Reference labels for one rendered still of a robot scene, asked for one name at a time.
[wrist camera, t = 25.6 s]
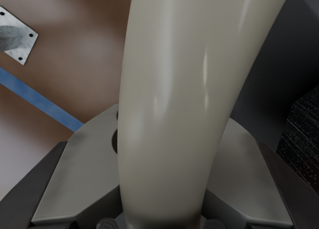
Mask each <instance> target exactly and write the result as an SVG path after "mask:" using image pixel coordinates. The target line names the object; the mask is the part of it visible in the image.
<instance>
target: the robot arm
mask: <svg viewBox="0 0 319 229"><path fill-rule="evenodd" d="M118 109H119V104H118V103H117V104H114V105H113V106H111V107H110V108H108V109H107V110H105V111H104V112H102V113H100V114H99V115H97V116H96V117H94V118H93V119H91V120H90V121H88V122H87V123H85V124H84V125H83V126H81V127H80V128H79V129H78V130H77V131H76V132H75V133H74V134H73V135H72V136H71V137H70V138H69V139H68V140H67V141H62V142H59V143H58V144H57V145H56V146H55V147H54V148H53V149H52V150H51V151H50V152H48V153H47V154H46V155H45V156H44V157H43V158H42V159H41V160H40V161H39V162H38V163H37V164H36V165H35V166H34V167H33V168H32V169H31V170H30V171H29V172H28V173H27V174H26V175H25V176H24V177H23V178H22V179H21V180H20V181H19V182H18V183H17V184H16V185H15V186H14V187H13V188H12V189H11V190H10V191H9V192H8V193H7V194H6V196H5V197H4V198H3V199H2V200H1V201H0V229H119V227H118V224H117V222H116V220H115V218H116V217H118V216H119V215H120V214H121V213H122V212H123V209H122V201H121V194H120V186H119V174H118V153H117V134H118ZM201 215H203V216H204V217H205V218H206V219H207V221H206V222H205V224H204V226H203V228H202V229H319V196H318V195H317V194H316V193H315V192H314V191H313V190H312V189H311V188H310V187H309V186H308V185H307V184H306V183H305V182H304V181H303V180H302V179H301V178H300V177H299V176H298V175H297V174H296V173H295V172H294V171H293V170H292V169H291V168H290V167H289V166H288V165H287V164H286V163H285V162H284V161H283V160H282V159H281V158H280V157H279V156H278V155H277V154H276V153H275V152H274V151H273V150H272V149H271V148H270V147H269V146H268V145H267V144H266V143H265V142H258V141H257V140H256V139H255V138H254V137H253V136H252V135H251V134H250V133H249V132H248V131H247V130H246V129H245V128H244V127H242V126H241V125H240V124H239V123H237V122H236V121H234V120H233V119H231V118H230V117H229V120H228V122H227V125H226V128H225V130H224V133H223V135H222V138H221V140H220V143H219V146H218V149H217V152H216V155H215V158H214V161H213V164H212V168H211V171H210V174H209V178H208V181H207V185H206V190H205V195H204V199H203V204H202V210H201Z"/></svg>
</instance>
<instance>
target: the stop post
mask: <svg viewBox="0 0 319 229"><path fill-rule="evenodd" d="M38 36H39V34H38V33H37V32H35V31H34V30H33V29H31V28H30V27H29V26H27V25H26V24H25V23H23V22H22V21H21V20H19V19H18V18H17V17H15V16H14V15H13V14H11V13H10V12H9V11H7V10H6V9H5V8H3V7H2V6H0V52H3V51H4V52H5V53H7V54H8V55H10V56H11V57H12V58H14V59H15V60H17V61H18V62H20V63H21V64H22V65H25V63H26V61H27V59H28V57H29V54H30V52H31V50H32V48H33V46H34V44H35V42H36V40H37V38H38Z"/></svg>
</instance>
